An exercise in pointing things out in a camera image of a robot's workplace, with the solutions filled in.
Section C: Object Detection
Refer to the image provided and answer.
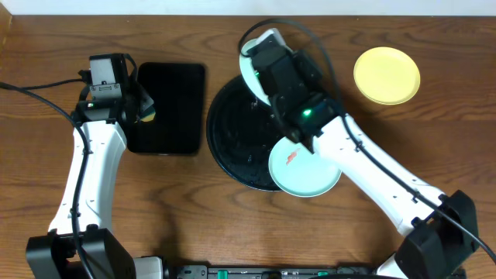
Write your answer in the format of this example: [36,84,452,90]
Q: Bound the green yellow sponge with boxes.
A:
[140,107,156,122]

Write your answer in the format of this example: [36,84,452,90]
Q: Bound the light blue plate top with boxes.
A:
[239,54,270,107]

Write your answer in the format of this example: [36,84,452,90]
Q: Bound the light blue plate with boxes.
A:
[239,54,270,107]
[268,137,342,198]

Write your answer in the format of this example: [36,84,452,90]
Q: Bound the yellow plate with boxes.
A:
[353,46,421,105]

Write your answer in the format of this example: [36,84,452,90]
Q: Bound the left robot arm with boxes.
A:
[26,53,166,278]

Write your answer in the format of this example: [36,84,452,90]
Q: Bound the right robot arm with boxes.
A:
[239,30,482,278]

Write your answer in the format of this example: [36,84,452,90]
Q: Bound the black rectangular tray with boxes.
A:
[126,62,206,155]

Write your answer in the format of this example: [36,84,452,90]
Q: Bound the round black tray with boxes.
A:
[206,76,282,191]

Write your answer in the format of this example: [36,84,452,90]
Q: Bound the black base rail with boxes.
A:
[133,255,468,279]

